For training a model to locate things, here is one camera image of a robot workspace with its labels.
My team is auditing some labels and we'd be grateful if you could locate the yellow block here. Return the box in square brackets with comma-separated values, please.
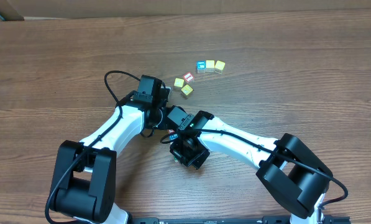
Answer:
[206, 60, 215, 73]
[173, 78, 185, 90]
[214, 60, 226, 74]
[181, 85, 194, 98]

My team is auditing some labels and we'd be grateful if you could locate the blue letter P block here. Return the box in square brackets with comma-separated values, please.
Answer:
[169, 134, 178, 140]

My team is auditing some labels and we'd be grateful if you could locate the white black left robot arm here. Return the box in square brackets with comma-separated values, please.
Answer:
[45, 103, 167, 224]

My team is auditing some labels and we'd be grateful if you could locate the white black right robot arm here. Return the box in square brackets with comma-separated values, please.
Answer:
[167, 108, 332, 223]

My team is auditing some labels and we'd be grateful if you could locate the red letter I block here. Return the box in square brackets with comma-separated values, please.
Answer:
[183, 72, 195, 83]

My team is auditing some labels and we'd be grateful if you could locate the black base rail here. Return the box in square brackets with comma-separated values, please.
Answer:
[122, 214, 351, 224]

